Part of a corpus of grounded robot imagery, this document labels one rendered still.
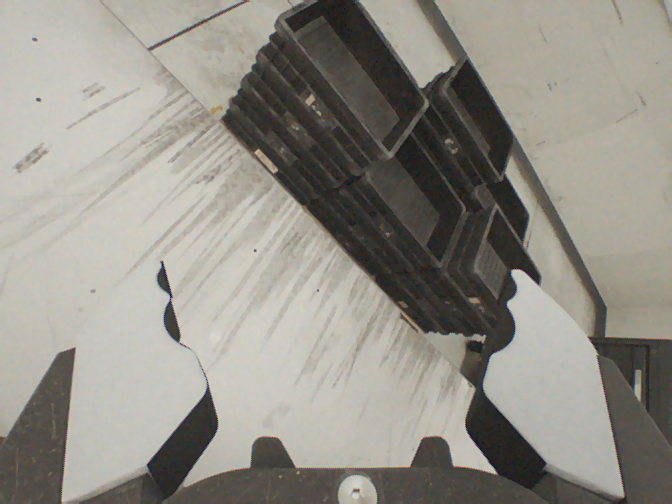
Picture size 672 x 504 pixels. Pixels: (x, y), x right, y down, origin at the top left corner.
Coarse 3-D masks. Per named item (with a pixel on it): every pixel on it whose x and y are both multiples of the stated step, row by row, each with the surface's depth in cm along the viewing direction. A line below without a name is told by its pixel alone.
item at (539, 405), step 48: (528, 288) 10; (528, 336) 8; (576, 336) 8; (480, 384) 7; (528, 384) 7; (576, 384) 7; (480, 432) 7; (528, 432) 6; (576, 432) 6; (528, 480) 6; (576, 480) 5
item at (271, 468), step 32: (256, 448) 5; (448, 448) 6; (224, 480) 5; (256, 480) 5; (288, 480) 5; (320, 480) 5; (352, 480) 5; (384, 480) 5; (416, 480) 5; (448, 480) 5; (480, 480) 5
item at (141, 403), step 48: (144, 288) 9; (96, 336) 8; (144, 336) 8; (96, 384) 6; (144, 384) 6; (192, 384) 7; (96, 432) 5; (144, 432) 6; (192, 432) 6; (96, 480) 5
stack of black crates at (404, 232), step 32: (416, 160) 107; (352, 192) 95; (384, 192) 104; (416, 192) 114; (448, 192) 111; (352, 224) 107; (384, 224) 97; (416, 224) 112; (448, 224) 112; (384, 256) 112; (416, 256) 102
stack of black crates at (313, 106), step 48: (336, 0) 81; (288, 48) 68; (336, 48) 86; (384, 48) 84; (240, 96) 86; (288, 96) 77; (336, 96) 70; (384, 96) 95; (288, 144) 92; (336, 144) 82; (384, 144) 87
